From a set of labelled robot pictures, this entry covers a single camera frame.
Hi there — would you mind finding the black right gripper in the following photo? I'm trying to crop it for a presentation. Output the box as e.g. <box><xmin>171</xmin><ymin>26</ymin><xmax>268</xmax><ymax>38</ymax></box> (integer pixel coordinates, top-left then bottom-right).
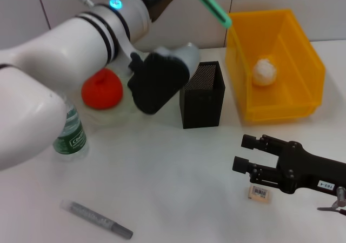
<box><xmin>231</xmin><ymin>134</ymin><xmax>346</xmax><ymax>195</ymax></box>

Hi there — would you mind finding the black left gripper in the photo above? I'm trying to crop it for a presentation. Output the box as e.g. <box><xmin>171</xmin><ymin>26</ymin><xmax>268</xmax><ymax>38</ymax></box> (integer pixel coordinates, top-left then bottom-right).
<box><xmin>134</xmin><ymin>0</ymin><xmax>188</xmax><ymax>23</ymax></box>

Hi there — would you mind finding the beige eraser with barcode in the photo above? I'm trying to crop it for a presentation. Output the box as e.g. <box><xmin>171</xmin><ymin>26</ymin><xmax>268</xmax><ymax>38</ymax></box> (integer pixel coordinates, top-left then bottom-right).
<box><xmin>248</xmin><ymin>185</ymin><xmax>272</xmax><ymax>203</ymax></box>

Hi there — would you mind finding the green utility knife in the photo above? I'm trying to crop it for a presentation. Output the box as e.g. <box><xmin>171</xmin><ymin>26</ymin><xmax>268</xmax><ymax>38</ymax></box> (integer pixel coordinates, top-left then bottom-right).
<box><xmin>186</xmin><ymin>0</ymin><xmax>233</xmax><ymax>30</ymax></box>

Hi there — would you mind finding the white paper ball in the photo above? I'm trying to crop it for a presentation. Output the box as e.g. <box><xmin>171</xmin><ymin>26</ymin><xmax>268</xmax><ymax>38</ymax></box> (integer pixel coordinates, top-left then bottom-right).
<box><xmin>252</xmin><ymin>54</ymin><xmax>278</xmax><ymax>87</ymax></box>

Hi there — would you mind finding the clear green-label water bottle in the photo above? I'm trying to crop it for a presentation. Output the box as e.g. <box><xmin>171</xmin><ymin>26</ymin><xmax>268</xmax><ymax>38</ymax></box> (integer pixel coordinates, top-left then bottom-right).
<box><xmin>52</xmin><ymin>94</ymin><xmax>90</xmax><ymax>163</ymax></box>

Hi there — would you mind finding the black mesh pen holder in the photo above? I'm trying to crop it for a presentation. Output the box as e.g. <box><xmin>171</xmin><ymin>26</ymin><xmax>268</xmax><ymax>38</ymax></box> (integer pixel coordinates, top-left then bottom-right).
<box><xmin>179</xmin><ymin>61</ymin><xmax>226</xmax><ymax>130</ymax></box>

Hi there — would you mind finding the pale green glass fruit plate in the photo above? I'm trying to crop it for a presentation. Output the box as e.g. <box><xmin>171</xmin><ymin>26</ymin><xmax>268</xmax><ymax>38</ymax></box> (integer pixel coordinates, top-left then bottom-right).
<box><xmin>78</xmin><ymin>64</ymin><xmax>144</xmax><ymax>127</ymax></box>

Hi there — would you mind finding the grey marker pen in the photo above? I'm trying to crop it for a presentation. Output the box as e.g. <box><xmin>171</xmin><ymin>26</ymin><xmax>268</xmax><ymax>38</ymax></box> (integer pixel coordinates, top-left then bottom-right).
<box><xmin>61</xmin><ymin>199</ymin><xmax>134</xmax><ymax>240</ymax></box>

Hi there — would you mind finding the yellow plastic bin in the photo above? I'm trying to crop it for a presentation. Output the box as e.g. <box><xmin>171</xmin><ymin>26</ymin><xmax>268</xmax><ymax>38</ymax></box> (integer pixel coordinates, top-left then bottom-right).
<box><xmin>225</xmin><ymin>9</ymin><xmax>327</xmax><ymax>122</ymax></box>

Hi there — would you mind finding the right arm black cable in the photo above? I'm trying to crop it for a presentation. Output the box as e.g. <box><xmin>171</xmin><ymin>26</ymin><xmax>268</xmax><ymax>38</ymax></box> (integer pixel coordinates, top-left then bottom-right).
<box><xmin>317</xmin><ymin>186</ymin><xmax>346</xmax><ymax>217</ymax></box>

